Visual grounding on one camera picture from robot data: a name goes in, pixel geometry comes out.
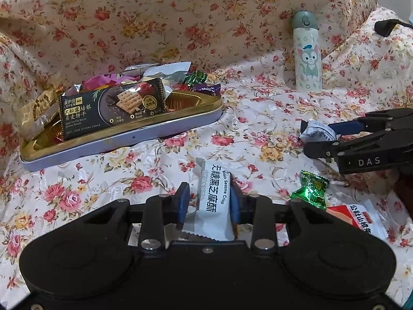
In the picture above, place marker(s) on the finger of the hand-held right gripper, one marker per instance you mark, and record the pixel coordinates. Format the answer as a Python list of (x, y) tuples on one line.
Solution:
[(345, 126), (355, 143)]

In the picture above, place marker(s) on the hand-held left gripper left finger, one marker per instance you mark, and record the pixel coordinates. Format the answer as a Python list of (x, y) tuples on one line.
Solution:
[(182, 205)]

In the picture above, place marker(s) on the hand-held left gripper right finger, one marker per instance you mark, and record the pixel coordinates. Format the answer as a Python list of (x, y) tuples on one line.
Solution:
[(235, 205)]

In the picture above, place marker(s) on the white black-text crisp packet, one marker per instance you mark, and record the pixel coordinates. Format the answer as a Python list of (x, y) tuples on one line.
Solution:
[(213, 200)]

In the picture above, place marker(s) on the small white grey-print packet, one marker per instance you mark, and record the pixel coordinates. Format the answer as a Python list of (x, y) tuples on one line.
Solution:
[(317, 132)]

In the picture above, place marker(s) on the gold tin tray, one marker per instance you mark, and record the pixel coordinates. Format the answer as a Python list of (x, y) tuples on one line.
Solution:
[(129, 135)]

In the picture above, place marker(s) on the red and white snack packet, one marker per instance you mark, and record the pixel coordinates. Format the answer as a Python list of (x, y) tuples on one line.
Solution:
[(358, 219)]

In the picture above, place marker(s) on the green foil candy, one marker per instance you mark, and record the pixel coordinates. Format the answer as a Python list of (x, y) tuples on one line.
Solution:
[(311, 189)]

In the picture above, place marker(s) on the cartoon cat water bottle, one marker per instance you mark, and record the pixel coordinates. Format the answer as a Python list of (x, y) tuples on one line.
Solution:
[(308, 58)]

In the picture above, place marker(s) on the black cracker packet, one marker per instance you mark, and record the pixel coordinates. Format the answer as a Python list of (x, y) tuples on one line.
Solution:
[(109, 109)]

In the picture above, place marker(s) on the pile of wrapped candies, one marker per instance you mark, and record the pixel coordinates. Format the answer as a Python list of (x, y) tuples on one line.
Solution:
[(200, 79)]

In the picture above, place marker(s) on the gold snack packet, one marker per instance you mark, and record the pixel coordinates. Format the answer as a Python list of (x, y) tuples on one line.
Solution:
[(37, 111)]

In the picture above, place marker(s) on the floral sofa cover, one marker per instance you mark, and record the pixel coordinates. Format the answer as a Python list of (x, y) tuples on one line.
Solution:
[(96, 22)]

